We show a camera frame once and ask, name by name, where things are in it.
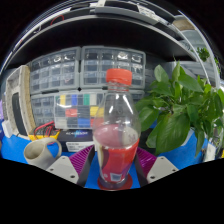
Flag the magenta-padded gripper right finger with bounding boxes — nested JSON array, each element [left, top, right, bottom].
[[133, 146, 180, 187]]

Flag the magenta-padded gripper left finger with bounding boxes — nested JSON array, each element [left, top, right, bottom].
[[45, 144, 96, 188]]

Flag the clear red-capped drink bottle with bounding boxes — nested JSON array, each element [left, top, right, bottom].
[[92, 68, 142, 189]]

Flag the black and white carton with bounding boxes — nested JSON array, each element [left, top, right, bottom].
[[57, 128, 96, 153]]

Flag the beige ceramic cup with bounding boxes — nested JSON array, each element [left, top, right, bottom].
[[23, 137, 63, 171]]

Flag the potted green plant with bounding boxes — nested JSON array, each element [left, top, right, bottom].
[[134, 61, 224, 158]]

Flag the small white adapter block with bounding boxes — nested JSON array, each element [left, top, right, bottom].
[[203, 142, 217, 163]]

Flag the clear organiser box coloured parts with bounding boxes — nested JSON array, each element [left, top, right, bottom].
[[53, 92, 106, 130]]

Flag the black rectangular speaker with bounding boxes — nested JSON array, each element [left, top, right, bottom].
[[11, 92, 29, 136]]

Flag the white metal shelf rack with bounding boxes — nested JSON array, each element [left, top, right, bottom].
[[173, 13, 224, 88]]

